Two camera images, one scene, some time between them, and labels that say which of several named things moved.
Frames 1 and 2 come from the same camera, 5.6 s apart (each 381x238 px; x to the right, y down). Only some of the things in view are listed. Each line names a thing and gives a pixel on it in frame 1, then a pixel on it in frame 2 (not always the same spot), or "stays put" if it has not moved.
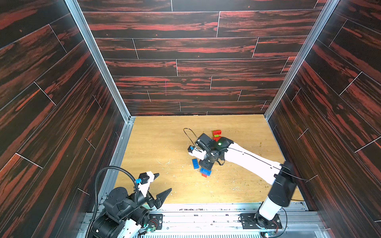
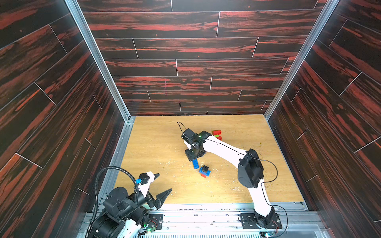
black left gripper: x=159 y=200 stays put
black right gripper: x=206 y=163 -> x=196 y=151
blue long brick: x=195 y=163 stays put
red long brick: x=217 y=132 stays put
